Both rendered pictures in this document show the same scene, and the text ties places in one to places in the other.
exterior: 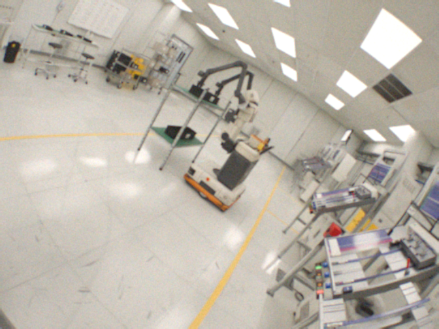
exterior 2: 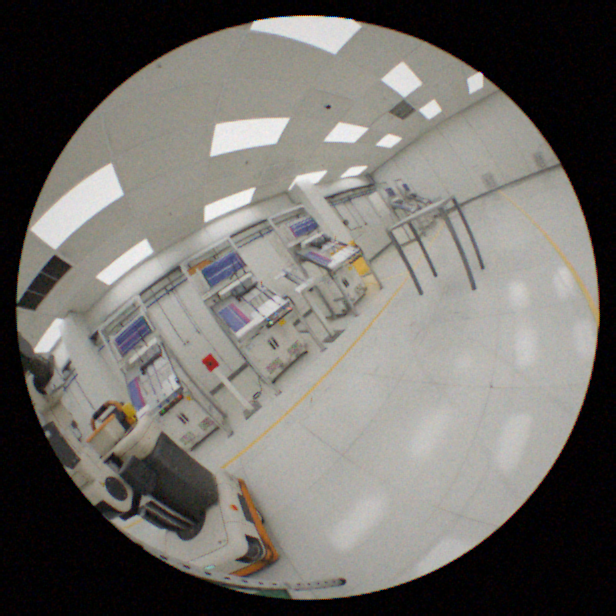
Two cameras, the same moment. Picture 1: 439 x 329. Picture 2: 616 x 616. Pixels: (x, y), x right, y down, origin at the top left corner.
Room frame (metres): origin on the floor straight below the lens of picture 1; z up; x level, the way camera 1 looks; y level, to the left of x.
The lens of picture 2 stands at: (2.00, 0.86, 0.90)
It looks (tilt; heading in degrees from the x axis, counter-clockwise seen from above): 10 degrees down; 229
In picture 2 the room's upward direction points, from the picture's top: 34 degrees counter-clockwise
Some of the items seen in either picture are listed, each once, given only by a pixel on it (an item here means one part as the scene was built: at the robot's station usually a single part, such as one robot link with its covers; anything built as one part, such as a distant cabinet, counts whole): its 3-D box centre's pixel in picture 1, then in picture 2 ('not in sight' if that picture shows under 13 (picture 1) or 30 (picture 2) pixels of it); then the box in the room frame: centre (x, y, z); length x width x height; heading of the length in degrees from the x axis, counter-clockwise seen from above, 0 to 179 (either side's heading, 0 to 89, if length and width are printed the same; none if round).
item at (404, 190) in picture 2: not in sight; (410, 203); (-5.37, -0.04, 0.95); 1.36 x 0.82 x 1.90; 77
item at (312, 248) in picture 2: not in sight; (332, 271); (-0.48, -1.02, 0.65); 1.01 x 0.73 x 1.29; 77
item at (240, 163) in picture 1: (241, 160); (144, 478); (2.62, -0.19, 0.59); 0.55 x 0.34 x 0.83; 167
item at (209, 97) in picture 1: (205, 94); not in sight; (2.82, 0.65, 1.01); 0.57 x 0.17 x 0.11; 166
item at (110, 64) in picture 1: (117, 64); not in sight; (5.50, 4.20, 0.38); 0.65 x 0.46 x 0.75; 80
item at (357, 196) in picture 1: (337, 225); (170, 396); (2.34, -1.68, 0.66); 1.01 x 0.73 x 1.31; 77
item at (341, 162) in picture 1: (328, 175); not in sight; (5.48, -2.59, 0.95); 1.36 x 0.82 x 1.90; 77
